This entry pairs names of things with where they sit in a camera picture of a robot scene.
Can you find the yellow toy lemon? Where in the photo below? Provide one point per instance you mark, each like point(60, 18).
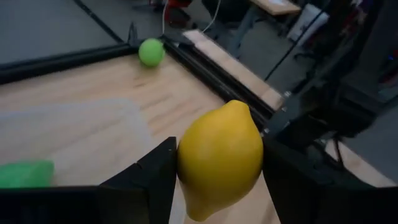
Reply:
point(220, 158)

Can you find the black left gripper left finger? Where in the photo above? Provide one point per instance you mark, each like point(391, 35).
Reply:
point(149, 186)

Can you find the green toy pear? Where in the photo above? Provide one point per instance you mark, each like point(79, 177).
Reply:
point(26, 174)

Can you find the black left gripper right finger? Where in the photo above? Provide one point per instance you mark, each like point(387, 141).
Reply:
point(298, 193)

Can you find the clear plastic container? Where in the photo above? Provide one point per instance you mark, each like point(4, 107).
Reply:
point(93, 130)

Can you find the grey white chair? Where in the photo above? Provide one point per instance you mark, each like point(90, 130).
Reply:
point(308, 25)

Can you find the wooden plank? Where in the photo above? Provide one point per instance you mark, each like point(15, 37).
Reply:
point(236, 67)

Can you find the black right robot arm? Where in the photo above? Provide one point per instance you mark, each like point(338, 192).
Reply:
point(323, 121)

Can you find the light green toy lime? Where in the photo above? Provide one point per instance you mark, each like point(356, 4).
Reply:
point(151, 52)

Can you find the black table edge rail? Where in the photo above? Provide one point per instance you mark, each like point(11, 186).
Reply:
point(211, 77)
point(62, 62)

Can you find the wooden desk top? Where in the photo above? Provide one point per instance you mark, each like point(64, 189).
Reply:
point(276, 7)

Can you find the red object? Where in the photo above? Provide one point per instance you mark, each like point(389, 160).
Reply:
point(175, 12)

